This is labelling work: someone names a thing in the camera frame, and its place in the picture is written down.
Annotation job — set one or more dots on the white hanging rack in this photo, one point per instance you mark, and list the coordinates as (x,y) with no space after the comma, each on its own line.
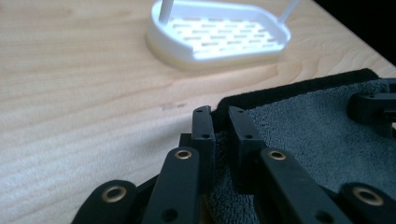
(174,46)

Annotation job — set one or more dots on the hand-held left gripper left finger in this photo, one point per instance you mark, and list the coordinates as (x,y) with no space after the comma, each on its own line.
(203,124)

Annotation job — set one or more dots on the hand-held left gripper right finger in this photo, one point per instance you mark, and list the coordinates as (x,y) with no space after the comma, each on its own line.
(246,137)

